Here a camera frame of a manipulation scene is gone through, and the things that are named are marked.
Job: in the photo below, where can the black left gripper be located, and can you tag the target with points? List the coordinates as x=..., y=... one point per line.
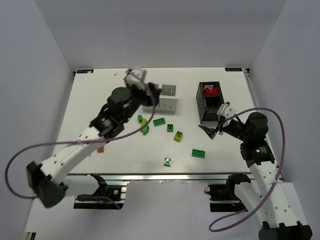
x=150, y=92

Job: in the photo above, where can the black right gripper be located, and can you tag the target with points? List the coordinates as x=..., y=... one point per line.
x=220, y=126

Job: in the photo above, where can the red and lime brick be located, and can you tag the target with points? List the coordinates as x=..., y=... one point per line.
x=211, y=90

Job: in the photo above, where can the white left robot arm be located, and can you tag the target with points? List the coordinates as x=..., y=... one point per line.
x=50, y=179

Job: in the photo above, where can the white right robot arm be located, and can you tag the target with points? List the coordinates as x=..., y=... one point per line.
x=270, y=207

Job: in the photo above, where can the small dark green brick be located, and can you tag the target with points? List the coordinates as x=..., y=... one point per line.
x=140, y=118

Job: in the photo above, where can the white slotted two-bin container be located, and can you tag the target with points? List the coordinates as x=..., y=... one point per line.
x=167, y=102

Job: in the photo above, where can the lime long brick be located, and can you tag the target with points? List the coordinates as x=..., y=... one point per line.
x=143, y=123

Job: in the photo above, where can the green 2x3 brick front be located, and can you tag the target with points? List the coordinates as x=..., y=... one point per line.
x=198, y=153

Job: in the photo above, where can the green 2x3 brick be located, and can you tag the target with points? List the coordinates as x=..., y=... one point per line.
x=198, y=153
x=159, y=122

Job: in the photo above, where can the lime sloped brick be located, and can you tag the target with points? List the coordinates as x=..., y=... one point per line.
x=178, y=136

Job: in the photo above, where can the green curved brick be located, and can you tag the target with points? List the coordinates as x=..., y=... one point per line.
x=145, y=130

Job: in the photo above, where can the black slotted two-bin container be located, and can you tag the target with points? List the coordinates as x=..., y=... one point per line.
x=208, y=105

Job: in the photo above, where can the green 2x2 brick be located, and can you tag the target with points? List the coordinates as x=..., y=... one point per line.
x=170, y=128

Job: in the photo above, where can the light green printed brick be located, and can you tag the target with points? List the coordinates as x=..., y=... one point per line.
x=167, y=162

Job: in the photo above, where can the dark logo sticker left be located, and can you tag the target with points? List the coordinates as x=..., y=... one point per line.
x=84, y=71

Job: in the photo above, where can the dark logo sticker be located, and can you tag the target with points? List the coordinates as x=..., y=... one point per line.
x=84, y=71
x=233, y=69

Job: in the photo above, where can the dark logo sticker right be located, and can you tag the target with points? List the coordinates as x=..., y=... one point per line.
x=233, y=69

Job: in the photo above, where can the orange small brick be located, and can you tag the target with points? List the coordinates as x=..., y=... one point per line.
x=100, y=150

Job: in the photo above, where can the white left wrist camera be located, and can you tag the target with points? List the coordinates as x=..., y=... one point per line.
x=136, y=77

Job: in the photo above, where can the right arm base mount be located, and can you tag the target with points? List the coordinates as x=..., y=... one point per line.
x=221, y=201

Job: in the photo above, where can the aluminium table rail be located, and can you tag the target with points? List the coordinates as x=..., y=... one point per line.
x=166, y=177

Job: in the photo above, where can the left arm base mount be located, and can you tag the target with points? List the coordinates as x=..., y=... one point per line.
x=106, y=196

